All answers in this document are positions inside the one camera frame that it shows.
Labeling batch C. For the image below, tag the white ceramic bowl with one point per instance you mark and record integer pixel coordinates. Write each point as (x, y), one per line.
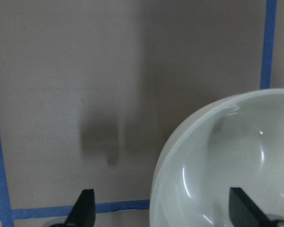
(234, 142)

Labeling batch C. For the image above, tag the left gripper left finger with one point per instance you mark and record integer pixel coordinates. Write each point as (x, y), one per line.
(83, 213)

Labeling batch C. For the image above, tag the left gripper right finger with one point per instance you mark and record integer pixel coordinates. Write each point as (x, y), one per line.
(244, 212)

